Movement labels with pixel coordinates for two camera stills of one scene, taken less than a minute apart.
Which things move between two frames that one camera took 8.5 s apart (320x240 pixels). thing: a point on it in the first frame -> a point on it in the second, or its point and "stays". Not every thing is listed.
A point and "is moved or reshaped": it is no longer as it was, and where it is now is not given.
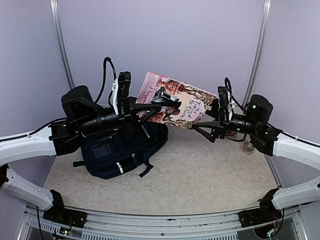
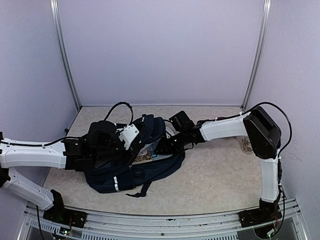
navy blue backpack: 106,157 is moved or reshaped
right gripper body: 250,127 -> 175,145
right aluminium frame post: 250,89 stays
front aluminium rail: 33,225 stays
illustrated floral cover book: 194,104 -> 146,155
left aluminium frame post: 61,43 stays
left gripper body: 90,125 -> 103,155
